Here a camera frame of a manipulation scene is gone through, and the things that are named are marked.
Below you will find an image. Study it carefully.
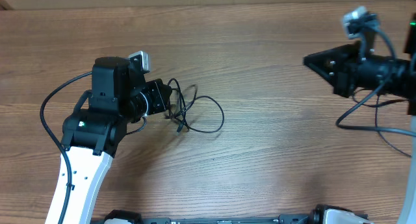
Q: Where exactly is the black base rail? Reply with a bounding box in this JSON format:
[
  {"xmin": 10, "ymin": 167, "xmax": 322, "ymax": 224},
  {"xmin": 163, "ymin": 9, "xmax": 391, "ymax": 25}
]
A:
[{"xmin": 90, "ymin": 204, "xmax": 370, "ymax": 224}]

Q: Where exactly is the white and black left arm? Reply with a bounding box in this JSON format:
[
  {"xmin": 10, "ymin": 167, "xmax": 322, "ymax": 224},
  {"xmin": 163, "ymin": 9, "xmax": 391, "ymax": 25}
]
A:
[{"xmin": 45, "ymin": 51, "xmax": 172, "ymax": 223}]

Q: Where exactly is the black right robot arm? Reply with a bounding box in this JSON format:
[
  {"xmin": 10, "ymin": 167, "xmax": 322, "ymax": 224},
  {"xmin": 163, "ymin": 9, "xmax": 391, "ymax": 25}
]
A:
[{"xmin": 303, "ymin": 6, "xmax": 415, "ymax": 137}]

